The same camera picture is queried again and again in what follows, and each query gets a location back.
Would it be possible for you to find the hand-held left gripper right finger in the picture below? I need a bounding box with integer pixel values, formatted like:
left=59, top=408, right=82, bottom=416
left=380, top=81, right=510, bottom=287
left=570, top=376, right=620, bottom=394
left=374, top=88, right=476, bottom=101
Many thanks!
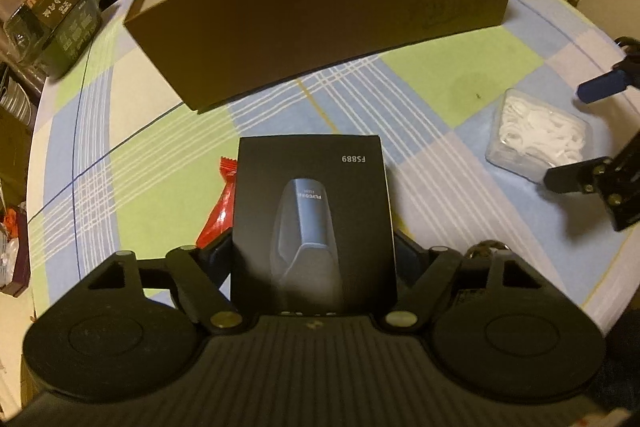
left=385, top=229, right=543, bottom=333

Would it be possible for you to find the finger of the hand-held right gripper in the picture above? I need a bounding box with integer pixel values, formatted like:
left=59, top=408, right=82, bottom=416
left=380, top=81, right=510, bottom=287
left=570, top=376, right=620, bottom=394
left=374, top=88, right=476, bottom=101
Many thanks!
left=544, top=157, right=640, bottom=233
left=577, top=36, right=640, bottom=105

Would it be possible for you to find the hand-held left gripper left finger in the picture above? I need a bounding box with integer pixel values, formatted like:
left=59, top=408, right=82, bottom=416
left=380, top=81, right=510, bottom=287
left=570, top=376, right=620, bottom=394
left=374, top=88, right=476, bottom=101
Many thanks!
left=87, top=237, right=243, bottom=335

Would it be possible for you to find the clear floss pick box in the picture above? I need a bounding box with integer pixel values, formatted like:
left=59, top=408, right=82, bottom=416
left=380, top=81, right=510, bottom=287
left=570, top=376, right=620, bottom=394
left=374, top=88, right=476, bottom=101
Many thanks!
left=484, top=88, right=593, bottom=182

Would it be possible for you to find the black shaver box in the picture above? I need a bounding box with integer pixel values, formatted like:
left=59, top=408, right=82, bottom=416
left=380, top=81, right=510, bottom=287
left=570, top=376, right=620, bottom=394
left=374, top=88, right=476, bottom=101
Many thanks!
left=230, top=136, right=401, bottom=315

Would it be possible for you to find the brown cardboard storage box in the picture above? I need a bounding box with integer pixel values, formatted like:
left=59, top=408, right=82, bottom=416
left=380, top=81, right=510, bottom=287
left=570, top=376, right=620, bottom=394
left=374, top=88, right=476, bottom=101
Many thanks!
left=123, top=0, right=524, bottom=115

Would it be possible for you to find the checked tablecloth desktop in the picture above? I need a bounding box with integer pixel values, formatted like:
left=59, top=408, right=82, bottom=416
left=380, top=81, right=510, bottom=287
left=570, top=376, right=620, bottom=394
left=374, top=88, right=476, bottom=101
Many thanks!
left=27, top=0, right=640, bottom=323

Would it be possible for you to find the red foil packet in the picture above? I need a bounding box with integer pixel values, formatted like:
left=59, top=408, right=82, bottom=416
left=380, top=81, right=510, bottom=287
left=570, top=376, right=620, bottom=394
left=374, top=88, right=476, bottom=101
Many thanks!
left=196, top=157, right=241, bottom=249

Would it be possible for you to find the dark purple box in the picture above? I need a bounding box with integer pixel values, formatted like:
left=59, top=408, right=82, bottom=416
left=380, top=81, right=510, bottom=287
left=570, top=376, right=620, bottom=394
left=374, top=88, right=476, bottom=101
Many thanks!
left=0, top=202, right=32, bottom=298

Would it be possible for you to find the cardboard box with dish print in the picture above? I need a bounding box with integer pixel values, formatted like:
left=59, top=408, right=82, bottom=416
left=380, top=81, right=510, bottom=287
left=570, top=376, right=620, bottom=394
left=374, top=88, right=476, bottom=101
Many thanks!
left=0, top=62, right=38, bottom=208

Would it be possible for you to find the black and green bowl pack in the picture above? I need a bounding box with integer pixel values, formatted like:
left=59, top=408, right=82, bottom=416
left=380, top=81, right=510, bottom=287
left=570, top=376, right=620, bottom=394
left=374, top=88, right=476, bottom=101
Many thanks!
left=2, top=0, right=103, bottom=78

